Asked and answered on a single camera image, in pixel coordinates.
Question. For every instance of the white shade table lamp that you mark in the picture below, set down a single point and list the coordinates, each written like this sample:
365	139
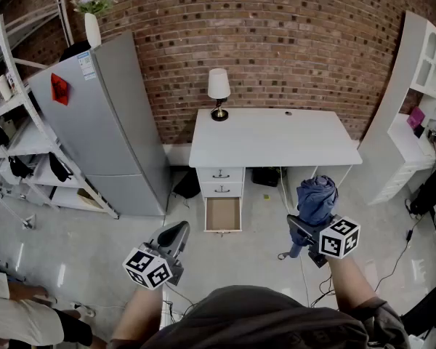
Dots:
218	84

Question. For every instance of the red diamond sticker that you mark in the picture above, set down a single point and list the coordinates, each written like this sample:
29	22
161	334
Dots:
60	88

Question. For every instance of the white vase with flowers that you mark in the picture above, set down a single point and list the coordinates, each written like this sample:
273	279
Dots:
92	29

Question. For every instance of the person's left forearm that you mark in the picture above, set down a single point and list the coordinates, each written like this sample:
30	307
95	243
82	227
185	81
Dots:
141	311

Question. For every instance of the white middle drawer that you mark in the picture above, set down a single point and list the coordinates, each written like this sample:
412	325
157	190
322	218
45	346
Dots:
222	189

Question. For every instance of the grey refrigerator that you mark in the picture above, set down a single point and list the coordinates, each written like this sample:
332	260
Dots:
105	122

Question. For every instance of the wooden drawer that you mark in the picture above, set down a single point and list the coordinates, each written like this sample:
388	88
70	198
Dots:
223	213

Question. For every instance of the white metal shelf rack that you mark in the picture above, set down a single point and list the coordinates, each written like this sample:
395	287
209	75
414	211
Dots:
32	140

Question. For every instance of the black box under desk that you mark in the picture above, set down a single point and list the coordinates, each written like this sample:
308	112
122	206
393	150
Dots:
265	176

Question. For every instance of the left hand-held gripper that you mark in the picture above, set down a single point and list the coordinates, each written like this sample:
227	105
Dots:
149	267

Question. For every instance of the white blue label sticker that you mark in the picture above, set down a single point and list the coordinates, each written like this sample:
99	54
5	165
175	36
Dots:
86	65

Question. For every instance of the person's dark shirt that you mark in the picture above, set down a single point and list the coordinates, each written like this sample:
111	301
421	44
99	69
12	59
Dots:
254	322

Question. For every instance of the person's right forearm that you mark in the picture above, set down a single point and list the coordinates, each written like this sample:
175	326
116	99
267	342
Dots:
349	282

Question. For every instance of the white desk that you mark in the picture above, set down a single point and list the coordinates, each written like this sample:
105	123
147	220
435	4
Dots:
276	140

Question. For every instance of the white bookcase cabinet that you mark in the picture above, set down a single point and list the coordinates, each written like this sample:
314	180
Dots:
392	122

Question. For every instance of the cardboard box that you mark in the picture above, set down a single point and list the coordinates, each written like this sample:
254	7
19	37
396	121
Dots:
89	199

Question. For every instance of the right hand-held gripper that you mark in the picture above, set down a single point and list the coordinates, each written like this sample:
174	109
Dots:
339	236

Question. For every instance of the black bag on refrigerator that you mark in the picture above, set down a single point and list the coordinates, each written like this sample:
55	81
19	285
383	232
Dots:
74	50

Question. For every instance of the blue cloth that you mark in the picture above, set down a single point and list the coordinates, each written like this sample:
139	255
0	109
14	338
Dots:
316	198

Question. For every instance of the magenta box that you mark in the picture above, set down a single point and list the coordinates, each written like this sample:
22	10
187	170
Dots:
415	117

